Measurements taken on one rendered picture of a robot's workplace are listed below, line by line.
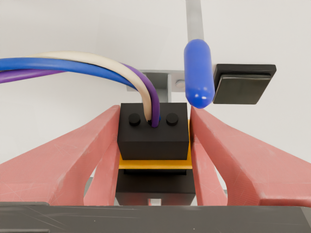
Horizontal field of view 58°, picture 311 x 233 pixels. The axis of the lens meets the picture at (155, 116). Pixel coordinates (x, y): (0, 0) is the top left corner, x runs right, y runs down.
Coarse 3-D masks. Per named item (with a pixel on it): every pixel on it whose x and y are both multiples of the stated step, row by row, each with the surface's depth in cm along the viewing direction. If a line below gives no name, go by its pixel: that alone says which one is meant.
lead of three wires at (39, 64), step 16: (0, 64) 7; (16, 64) 7; (32, 64) 7; (48, 64) 7; (64, 64) 8; (80, 64) 8; (96, 64) 8; (112, 64) 8; (0, 80) 7; (16, 80) 7; (128, 80) 9; (144, 80) 10; (144, 96) 10; (144, 112) 11
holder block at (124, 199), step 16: (128, 176) 14; (144, 176) 14; (160, 176) 14; (176, 176) 14; (192, 176) 14; (128, 192) 14; (144, 192) 14; (160, 192) 14; (176, 192) 14; (192, 192) 14
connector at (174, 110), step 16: (128, 112) 12; (160, 112) 12; (176, 112) 12; (128, 128) 12; (144, 128) 12; (160, 128) 12; (176, 128) 12; (128, 144) 12; (144, 144) 12; (160, 144) 12; (176, 144) 12
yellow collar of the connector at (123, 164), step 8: (120, 160) 13; (128, 160) 13; (136, 160) 13; (144, 160) 13; (152, 160) 13; (160, 160) 13; (168, 160) 13; (176, 160) 13; (184, 160) 13; (120, 168) 13; (128, 168) 13; (136, 168) 13; (144, 168) 13; (152, 168) 13; (160, 168) 13; (168, 168) 13; (176, 168) 13; (184, 168) 13; (192, 168) 13
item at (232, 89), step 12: (216, 72) 19; (228, 72) 19; (240, 72) 19; (252, 72) 19; (264, 72) 19; (216, 84) 20; (228, 84) 19; (240, 84) 19; (252, 84) 19; (264, 84) 19; (216, 96) 21; (228, 96) 21; (240, 96) 21; (252, 96) 21
